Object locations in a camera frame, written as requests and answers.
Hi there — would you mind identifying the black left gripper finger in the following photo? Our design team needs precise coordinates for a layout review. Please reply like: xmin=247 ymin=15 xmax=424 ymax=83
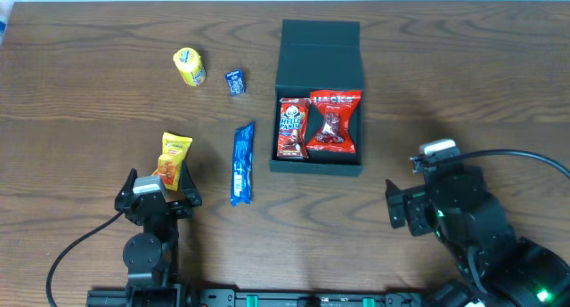
xmin=179 ymin=161 xmax=202 ymax=207
xmin=116 ymin=168 xmax=138 ymax=205

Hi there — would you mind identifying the blue Oreo cookie pack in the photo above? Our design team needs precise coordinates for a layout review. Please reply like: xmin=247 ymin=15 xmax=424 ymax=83
xmin=231 ymin=122 xmax=255 ymax=206

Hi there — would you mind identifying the red Hacks candy bag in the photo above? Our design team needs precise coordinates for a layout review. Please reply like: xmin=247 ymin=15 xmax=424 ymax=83
xmin=306 ymin=90 xmax=362 ymax=154

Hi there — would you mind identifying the red Hello Panda box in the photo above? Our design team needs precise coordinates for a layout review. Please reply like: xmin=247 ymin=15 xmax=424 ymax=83
xmin=276 ymin=98 xmax=311 ymax=159

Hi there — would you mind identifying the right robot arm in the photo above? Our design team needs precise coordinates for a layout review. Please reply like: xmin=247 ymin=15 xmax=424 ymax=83
xmin=386 ymin=165 xmax=569 ymax=306

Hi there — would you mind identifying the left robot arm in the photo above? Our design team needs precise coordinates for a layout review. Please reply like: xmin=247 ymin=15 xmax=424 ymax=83
xmin=115 ymin=164 xmax=202 ymax=289

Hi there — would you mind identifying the yellow orange snack bag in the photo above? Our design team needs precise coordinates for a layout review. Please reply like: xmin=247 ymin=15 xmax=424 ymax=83
xmin=153 ymin=133 xmax=193 ymax=190

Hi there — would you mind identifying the small blue snack packet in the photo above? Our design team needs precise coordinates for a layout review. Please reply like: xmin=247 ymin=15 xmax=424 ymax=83
xmin=225 ymin=69 xmax=246 ymax=96

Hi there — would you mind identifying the yellow candy canister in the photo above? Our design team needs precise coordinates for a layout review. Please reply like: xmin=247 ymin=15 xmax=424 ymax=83
xmin=173 ymin=47 xmax=207 ymax=86

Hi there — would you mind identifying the dark green gift box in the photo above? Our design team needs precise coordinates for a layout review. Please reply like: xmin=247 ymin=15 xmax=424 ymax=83
xmin=270 ymin=20 xmax=364 ymax=176

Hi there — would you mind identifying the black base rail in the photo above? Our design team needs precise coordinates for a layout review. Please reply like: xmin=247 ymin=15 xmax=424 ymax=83
xmin=85 ymin=284 xmax=432 ymax=307

